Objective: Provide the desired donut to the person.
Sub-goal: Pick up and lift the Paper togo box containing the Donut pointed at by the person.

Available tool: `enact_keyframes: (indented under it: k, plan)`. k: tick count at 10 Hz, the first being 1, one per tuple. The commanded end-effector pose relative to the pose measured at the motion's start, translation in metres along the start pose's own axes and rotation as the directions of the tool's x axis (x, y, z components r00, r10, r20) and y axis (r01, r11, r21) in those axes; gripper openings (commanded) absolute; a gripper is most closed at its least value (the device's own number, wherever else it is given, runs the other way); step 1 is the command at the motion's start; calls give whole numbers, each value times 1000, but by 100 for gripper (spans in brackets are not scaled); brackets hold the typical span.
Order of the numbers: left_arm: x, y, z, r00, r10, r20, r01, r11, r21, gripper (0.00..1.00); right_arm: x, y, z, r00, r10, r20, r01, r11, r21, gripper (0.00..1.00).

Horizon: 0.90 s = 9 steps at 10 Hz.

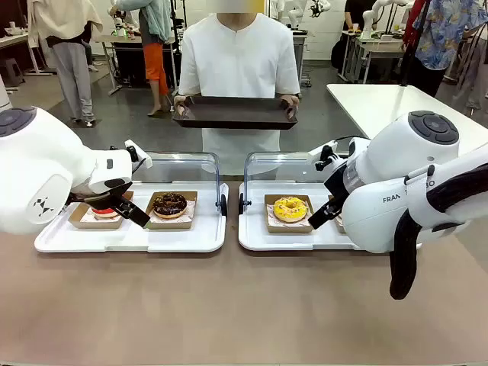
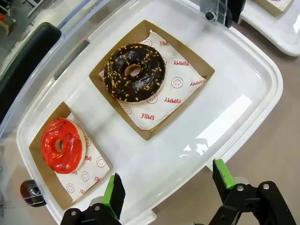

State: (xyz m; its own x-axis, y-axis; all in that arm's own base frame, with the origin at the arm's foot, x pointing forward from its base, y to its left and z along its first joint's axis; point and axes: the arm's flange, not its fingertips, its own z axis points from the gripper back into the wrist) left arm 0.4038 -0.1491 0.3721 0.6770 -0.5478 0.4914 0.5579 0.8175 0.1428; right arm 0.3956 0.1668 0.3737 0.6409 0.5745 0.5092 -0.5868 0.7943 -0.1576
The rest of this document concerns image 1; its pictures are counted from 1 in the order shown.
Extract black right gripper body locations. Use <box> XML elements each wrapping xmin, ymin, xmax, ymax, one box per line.
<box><xmin>323</xmin><ymin>162</ymin><xmax>350</xmax><ymax>207</ymax></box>

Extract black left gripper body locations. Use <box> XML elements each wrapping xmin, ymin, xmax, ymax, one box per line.
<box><xmin>67</xmin><ymin>178</ymin><xmax>133</xmax><ymax>210</ymax></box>

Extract yellow glazed donut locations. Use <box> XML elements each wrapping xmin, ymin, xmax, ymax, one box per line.
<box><xmin>273</xmin><ymin>196</ymin><xmax>309</xmax><ymax>223</ymax></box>

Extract white printed paper liner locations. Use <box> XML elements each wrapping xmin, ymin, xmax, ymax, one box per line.
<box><xmin>80</xmin><ymin>207</ymin><xmax>124</xmax><ymax>223</ymax></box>
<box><xmin>266</xmin><ymin>204</ymin><xmax>312</xmax><ymax>226</ymax></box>
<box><xmin>148</xmin><ymin>200</ymin><xmax>197</xmax><ymax>224</ymax></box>

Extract dark brown serving tray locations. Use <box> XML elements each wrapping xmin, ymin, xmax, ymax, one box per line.
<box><xmin>172</xmin><ymin>95</ymin><xmax>299</xmax><ymax>130</ymax></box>

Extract red glazed donut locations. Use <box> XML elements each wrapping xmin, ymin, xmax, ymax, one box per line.
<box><xmin>89</xmin><ymin>205</ymin><xmax>123</xmax><ymax>221</ymax></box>

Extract chocolate donut with orange sprinkles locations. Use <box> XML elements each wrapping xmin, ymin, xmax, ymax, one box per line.
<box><xmin>152</xmin><ymin>192</ymin><xmax>188</xmax><ymax>220</ymax></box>

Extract person in white shirt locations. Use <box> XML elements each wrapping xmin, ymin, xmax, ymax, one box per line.
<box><xmin>178</xmin><ymin>12</ymin><xmax>301</xmax><ymax>176</ymax></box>

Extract person's left hand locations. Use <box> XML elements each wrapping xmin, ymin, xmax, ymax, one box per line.
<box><xmin>280</xmin><ymin>95</ymin><xmax>300</xmax><ymax>119</ymax></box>

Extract person's right hand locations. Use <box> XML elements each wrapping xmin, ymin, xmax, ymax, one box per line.
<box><xmin>173</xmin><ymin>95</ymin><xmax>191</xmax><ymax>115</ymax></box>

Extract white plastic display tray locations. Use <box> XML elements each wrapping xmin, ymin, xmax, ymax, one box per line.
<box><xmin>34</xmin><ymin>181</ymin><xmax>228</xmax><ymax>254</ymax></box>
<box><xmin>238</xmin><ymin>181</ymin><xmax>422</xmax><ymax>252</ymax></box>

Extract clear plastic roll lid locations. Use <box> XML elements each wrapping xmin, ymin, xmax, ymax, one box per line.
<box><xmin>131</xmin><ymin>151</ymin><xmax>229</xmax><ymax>219</ymax></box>
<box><xmin>239</xmin><ymin>151</ymin><xmax>344</xmax><ymax>217</ymax></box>

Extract white side table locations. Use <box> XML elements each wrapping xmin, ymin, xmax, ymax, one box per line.
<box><xmin>326</xmin><ymin>83</ymin><xmax>488</xmax><ymax>153</ymax></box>

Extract background metal workbench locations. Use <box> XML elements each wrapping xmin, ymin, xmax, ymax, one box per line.
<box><xmin>93</xmin><ymin>34</ymin><xmax>180</xmax><ymax>96</ymax></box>
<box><xmin>341</xmin><ymin>30</ymin><xmax>406</xmax><ymax>84</ymax></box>

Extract bystander in beige top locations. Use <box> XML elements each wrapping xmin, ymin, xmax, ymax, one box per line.
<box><xmin>28</xmin><ymin>0</ymin><xmax>104</xmax><ymax>125</ymax></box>

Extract bystander in orange trousers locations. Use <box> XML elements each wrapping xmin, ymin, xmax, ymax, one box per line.
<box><xmin>114</xmin><ymin>0</ymin><xmax>176</xmax><ymax>117</ymax></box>

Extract grey plastic stool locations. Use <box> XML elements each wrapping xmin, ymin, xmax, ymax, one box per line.
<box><xmin>0</xmin><ymin>60</ymin><xmax>26</xmax><ymax>88</ymax></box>

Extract background robot with green light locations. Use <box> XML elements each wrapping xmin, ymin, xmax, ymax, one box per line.
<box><xmin>109</xmin><ymin>6</ymin><xmax>129</xmax><ymax>38</ymax></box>

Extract bystander in black clothes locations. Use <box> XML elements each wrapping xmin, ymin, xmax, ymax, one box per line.
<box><xmin>345</xmin><ymin>0</ymin><xmax>377</xmax><ymax>31</ymax></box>

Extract bystander in blue floral shirt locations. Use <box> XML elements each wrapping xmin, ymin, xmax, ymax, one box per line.
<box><xmin>411</xmin><ymin>0</ymin><xmax>488</xmax><ymax>98</ymax></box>

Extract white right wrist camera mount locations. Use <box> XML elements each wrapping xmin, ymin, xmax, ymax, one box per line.
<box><xmin>307</xmin><ymin>140</ymin><xmax>340</xmax><ymax>172</ymax></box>

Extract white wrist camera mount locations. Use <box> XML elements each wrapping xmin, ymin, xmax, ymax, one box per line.
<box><xmin>307</xmin><ymin>140</ymin><xmax>340</xmax><ymax>172</ymax></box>
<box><xmin>124</xmin><ymin>140</ymin><xmax>153</xmax><ymax>171</ymax></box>

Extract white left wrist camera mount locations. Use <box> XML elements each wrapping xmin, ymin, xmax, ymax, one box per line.
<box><xmin>124</xmin><ymin>140</ymin><xmax>153</xmax><ymax>171</ymax></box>

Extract black sleeved arm cable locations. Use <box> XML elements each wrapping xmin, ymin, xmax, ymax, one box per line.
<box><xmin>388</xmin><ymin>163</ymin><xmax>488</xmax><ymax>302</ymax></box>

